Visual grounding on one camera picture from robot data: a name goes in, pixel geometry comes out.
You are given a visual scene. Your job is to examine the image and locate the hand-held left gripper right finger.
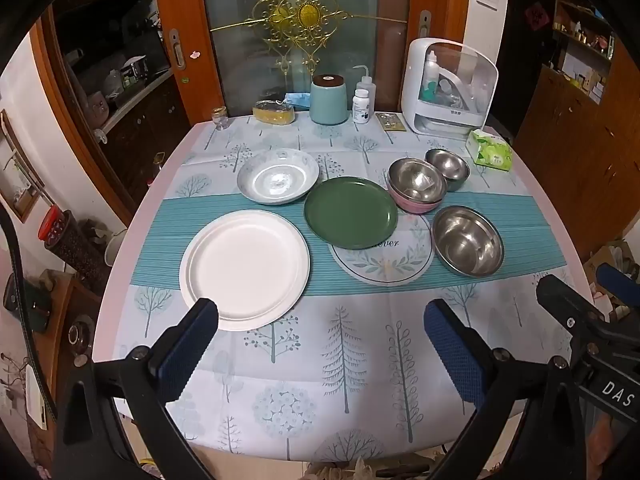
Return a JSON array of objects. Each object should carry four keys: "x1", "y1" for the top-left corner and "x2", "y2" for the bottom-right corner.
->
[{"x1": 423, "y1": 298, "x2": 588, "y2": 480}]

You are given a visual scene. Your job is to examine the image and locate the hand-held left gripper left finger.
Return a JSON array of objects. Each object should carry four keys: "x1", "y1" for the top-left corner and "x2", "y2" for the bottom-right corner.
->
[{"x1": 52, "y1": 297, "x2": 221, "y2": 480}]

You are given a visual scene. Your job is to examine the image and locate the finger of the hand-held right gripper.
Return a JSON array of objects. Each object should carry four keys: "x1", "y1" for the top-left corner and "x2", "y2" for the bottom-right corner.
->
[
  {"x1": 596, "y1": 262, "x2": 640, "y2": 311},
  {"x1": 536, "y1": 274, "x2": 621, "y2": 361}
]

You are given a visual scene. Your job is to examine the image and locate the white round plate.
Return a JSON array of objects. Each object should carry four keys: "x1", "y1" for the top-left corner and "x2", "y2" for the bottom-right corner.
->
[{"x1": 179, "y1": 210, "x2": 312, "y2": 332}]

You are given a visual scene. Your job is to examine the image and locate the large steel bowl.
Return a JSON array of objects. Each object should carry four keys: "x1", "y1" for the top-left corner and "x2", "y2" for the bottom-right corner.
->
[{"x1": 431, "y1": 205, "x2": 505, "y2": 277}]

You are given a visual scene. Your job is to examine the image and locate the green round plate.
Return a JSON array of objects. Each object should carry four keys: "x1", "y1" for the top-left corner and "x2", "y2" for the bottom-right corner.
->
[{"x1": 303, "y1": 176, "x2": 399, "y2": 251}]

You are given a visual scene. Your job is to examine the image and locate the small steel bowl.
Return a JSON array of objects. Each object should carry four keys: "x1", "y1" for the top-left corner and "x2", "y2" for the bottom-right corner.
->
[{"x1": 425, "y1": 148, "x2": 471, "y2": 192}]

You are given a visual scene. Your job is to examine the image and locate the pink steel-lined bowl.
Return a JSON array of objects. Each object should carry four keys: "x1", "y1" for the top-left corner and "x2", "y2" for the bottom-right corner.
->
[{"x1": 386, "y1": 158, "x2": 448, "y2": 214}]

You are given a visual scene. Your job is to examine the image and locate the patterned shallow bowl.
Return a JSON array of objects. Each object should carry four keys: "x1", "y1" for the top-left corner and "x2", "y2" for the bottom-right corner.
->
[{"x1": 236, "y1": 148, "x2": 321, "y2": 206}]

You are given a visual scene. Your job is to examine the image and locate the cardboard box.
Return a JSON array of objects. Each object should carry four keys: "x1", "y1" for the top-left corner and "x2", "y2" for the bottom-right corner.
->
[{"x1": 582, "y1": 240, "x2": 640, "y2": 281}]

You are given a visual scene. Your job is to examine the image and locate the wooden cabinet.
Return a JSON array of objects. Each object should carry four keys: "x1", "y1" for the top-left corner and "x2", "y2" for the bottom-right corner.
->
[{"x1": 515, "y1": 65, "x2": 640, "y2": 266}]

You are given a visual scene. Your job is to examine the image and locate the beige fringed mat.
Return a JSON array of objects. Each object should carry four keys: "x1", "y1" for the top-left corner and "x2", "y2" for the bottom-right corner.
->
[{"x1": 305, "y1": 455, "x2": 436, "y2": 480}]

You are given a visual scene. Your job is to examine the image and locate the red-lid jar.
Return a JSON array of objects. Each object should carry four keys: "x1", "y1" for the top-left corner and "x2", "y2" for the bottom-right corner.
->
[{"x1": 39, "y1": 207, "x2": 108, "y2": 286}]

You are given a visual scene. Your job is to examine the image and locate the green tissue pack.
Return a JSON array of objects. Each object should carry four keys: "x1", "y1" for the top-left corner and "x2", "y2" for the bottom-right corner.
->
[{"x1": 465, "y1": 129, "x2": 514, "y2": 171}]

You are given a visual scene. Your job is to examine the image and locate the white clear-lid storage box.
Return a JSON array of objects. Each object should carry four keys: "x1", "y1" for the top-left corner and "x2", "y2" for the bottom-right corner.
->
[{"x1": 401, "y1": 37, "x2": 500, "y2": 135}]

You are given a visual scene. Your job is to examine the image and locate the gold foil packet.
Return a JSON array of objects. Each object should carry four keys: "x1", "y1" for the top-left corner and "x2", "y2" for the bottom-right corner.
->
[{"x1": 375, "y1": 111, "x2": 407, "y2": 132}]

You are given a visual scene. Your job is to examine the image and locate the yellow sponge pack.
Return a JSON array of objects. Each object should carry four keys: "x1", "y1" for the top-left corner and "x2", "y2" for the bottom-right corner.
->
[{"x1": 252, "y1": 101, "x2": 296, "y2": 125}]

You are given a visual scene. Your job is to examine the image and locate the white dropper bottle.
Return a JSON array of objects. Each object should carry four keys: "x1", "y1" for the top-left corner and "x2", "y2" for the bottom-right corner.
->
[{"x1": 422, "y1": 52, "x2": 442, "y2": 102}]

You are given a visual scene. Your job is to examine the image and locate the white pill bottle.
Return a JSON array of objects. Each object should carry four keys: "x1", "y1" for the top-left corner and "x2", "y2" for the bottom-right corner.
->
[{"x1": 352, "y1": 89, "x2": 372, "y2": 124}]

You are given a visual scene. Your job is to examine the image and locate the teal canister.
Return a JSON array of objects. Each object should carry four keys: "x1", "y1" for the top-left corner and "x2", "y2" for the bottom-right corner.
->
[{"x1": 309, "y1": 75, "x2": 349, "y2": 125}]

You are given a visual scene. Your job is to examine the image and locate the clear squeeze bottle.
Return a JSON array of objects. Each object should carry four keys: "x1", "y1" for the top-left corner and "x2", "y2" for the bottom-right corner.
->
[{"x1": 352, "y1": 65, "x2": 376, "y2": 111}]

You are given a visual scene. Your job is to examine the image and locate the wood-framed glass door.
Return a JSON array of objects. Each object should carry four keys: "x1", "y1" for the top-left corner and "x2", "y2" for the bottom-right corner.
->
[{"x1": 150, "y1": 0, "x2": 471, "y2": 128}]

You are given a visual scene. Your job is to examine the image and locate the golden door ornament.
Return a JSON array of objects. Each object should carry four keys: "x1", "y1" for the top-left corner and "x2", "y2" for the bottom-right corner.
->
[{"x1": 210, "y1": 0, "x2": 408, "y2": 76}]

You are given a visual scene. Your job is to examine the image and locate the black cable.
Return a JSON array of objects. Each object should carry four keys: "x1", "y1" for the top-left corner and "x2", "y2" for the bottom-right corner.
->
[{"x1": 0, "y1": 205, "x2": 56, "y2": 413}]

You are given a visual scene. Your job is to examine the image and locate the wooden picture frame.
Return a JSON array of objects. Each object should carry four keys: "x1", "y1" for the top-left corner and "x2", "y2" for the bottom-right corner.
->
[{"x1": 0, "y1": 110, "x2": 43, "y2": 223}]

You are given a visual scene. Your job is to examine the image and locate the wooden wall shelf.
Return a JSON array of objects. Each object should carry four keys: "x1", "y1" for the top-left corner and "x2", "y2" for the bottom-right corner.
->
[{"x1": 550, "y1": 0, "x2": 621, "y2": 106}]

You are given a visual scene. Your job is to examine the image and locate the red wall decoration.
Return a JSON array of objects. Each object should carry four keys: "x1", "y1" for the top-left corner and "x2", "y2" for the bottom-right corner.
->
[{"x1": 524, "y1": 1, "x2": 548, "y2": 31}]

